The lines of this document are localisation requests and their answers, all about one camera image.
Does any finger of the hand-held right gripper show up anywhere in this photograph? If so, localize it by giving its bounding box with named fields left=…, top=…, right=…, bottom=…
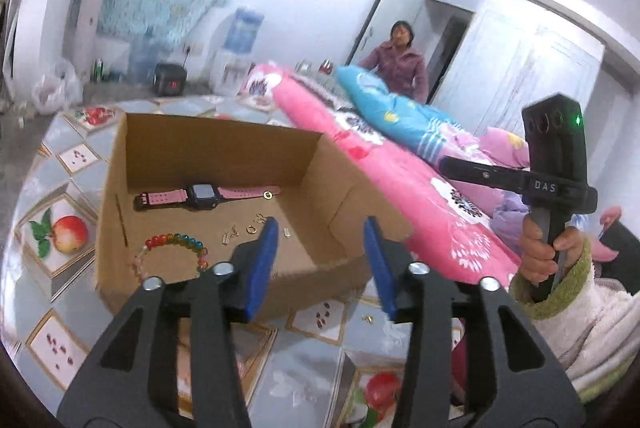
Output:
left=439, top=155, right=526, bottom=196

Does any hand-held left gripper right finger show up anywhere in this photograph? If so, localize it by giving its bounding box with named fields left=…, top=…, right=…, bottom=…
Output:
left=364, top=215, right=587, bottom=428

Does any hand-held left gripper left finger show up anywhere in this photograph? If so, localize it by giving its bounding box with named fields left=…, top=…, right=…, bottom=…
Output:
left=56, top=216, right=280, bottom=428

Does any colourful bead bracelet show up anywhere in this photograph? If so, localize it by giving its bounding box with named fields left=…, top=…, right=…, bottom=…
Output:
left=131, top=232, right=210, bottom=279

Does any brown cardboard box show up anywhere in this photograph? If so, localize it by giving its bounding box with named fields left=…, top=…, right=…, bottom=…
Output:
left=94, top=112, right=413, bottom=324

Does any person's right hand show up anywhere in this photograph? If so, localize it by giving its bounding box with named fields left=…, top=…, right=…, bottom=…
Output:
left=517, top=213, right=586, bottom=284

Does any pink pillow yellow print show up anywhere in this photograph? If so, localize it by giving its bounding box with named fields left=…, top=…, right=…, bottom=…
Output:
left=480, top=125, right=531, bottom=169

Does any lilac cloth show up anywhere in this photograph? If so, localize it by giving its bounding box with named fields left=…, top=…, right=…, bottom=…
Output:
left=492, top=193, right=531, bottom=254

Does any pink floral blanket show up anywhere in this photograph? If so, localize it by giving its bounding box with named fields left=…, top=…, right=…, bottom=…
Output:
left=240, top=61, right=531, bottom=286

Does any white wardrobe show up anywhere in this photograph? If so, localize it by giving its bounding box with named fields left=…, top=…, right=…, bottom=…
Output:
left=430, top=0, right=608, bottom=139

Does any blue printed pillow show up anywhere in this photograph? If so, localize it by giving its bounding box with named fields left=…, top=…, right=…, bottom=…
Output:
left=335, top=66, right=481, bottom=166

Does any red clothing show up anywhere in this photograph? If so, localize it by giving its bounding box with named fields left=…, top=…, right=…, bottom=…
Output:
left=450, top=318, right=468, bottom=409

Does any white water dispenser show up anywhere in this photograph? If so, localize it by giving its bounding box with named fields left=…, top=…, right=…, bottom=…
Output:
left=209, top=51, right=251, bottom=96

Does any black box heater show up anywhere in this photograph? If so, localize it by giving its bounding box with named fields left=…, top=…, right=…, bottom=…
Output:
left=151, top=62, right=188, bottom=96

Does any blue water dispenser bottle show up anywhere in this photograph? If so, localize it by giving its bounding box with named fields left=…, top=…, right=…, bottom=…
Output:
left=223, top=7, right=264, bottom=55

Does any clear plastic bag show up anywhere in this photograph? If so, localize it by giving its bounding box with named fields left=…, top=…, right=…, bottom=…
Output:
left=31, top=61, right=83, bottom=114

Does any pink strap smart watch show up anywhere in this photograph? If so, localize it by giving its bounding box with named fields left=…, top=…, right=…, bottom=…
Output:
left=133, top=182, right=282, bottom=213

